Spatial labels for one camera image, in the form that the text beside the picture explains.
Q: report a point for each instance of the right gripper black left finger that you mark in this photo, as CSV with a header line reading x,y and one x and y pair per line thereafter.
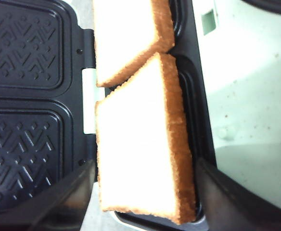
x,y
61,207

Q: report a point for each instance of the white bread slice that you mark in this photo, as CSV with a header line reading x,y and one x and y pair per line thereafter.
x,y
126,34
143,155

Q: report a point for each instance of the black sandwich maker lid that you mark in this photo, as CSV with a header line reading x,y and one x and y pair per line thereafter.
x,y
43,52

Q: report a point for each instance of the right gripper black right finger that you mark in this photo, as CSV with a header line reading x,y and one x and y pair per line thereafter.
x,y
228,206

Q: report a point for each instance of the black round frying pan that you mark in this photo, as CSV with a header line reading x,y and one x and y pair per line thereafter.
x,y
273,6

